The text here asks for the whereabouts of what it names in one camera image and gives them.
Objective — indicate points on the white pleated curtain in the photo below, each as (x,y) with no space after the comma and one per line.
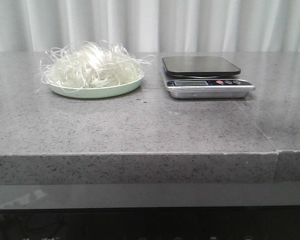
(152,25)

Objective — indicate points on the black silver kitchen scale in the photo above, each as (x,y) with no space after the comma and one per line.
(203,77)

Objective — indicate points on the light green round plate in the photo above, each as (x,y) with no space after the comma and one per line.
(96,93)

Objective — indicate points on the white vermicelli noodle bundle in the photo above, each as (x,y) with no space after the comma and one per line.
(91,66)

